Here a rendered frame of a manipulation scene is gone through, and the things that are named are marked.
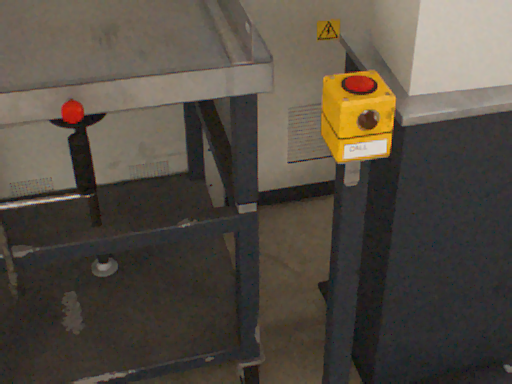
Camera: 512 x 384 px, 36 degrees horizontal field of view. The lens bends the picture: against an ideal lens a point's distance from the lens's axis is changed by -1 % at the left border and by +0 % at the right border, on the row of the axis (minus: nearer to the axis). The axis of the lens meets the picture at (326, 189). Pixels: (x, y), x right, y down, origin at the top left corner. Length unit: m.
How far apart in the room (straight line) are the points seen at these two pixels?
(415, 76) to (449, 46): 0.07
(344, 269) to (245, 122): 0.29
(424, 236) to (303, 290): 0.60
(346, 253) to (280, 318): 0.75
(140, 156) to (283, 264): 0.47
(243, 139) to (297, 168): 0.90
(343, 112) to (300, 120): 1.10
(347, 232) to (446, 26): 0.38
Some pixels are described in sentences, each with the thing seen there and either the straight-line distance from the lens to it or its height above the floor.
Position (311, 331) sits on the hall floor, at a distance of 1.93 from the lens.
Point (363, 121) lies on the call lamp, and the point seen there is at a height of 0.87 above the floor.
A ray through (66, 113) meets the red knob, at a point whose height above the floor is 0.83.
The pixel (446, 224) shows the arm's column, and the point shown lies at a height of 0.48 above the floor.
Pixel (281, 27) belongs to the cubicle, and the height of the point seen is 0.57.
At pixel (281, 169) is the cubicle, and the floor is 0.13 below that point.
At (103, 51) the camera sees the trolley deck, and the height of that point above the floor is 0.85.
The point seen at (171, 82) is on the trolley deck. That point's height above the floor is 0.83.
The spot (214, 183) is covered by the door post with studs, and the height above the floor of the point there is 0.10.
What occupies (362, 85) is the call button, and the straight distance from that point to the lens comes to 1.06.
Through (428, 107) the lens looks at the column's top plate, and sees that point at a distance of 1.33.
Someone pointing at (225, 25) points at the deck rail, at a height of 0.85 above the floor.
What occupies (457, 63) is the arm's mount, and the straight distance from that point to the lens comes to 1.36.
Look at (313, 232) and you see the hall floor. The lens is 2.20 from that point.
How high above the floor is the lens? 1.43
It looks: 37 degrees down
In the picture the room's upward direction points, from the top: 3 degrees clockwise
